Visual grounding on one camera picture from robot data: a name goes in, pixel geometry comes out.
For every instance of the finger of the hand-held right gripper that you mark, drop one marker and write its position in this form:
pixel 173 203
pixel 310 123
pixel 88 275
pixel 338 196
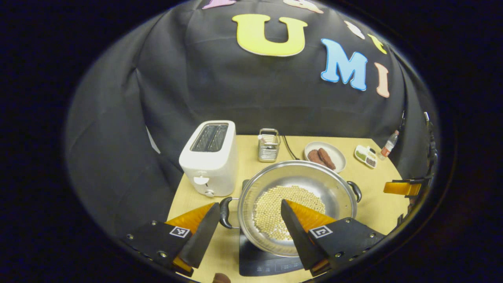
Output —
pixel 401 188

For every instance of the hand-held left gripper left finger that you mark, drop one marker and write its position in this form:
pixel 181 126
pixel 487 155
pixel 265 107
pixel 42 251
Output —
pixel 204 239

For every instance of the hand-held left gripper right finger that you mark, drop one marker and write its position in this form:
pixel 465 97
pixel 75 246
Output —
pixel 298 239

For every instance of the black induction cooktop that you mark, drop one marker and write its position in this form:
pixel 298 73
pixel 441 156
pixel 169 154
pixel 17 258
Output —
pixel 259 265

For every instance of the pile of dark red beans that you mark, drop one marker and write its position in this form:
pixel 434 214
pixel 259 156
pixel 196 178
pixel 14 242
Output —
pixel 370 161

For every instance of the pile of soybeans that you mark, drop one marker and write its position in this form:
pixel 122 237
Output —
pixel 271 208

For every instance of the clear plastic water bottle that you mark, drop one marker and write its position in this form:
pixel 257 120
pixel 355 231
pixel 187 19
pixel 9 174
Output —
pixel 389 147

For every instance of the pile of green beans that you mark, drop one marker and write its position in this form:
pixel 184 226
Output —
pixel 360 155

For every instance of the white compartment dish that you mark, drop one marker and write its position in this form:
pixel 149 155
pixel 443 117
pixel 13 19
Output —
pixel 363 147

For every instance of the white toaster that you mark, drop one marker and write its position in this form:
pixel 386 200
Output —
pixel 212 169

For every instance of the white round plate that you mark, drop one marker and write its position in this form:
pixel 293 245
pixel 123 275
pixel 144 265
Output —
pixel 334 151

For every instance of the brown meat patty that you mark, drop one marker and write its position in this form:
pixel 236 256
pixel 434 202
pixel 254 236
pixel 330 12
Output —
pixel 314 157
pixel 327 158

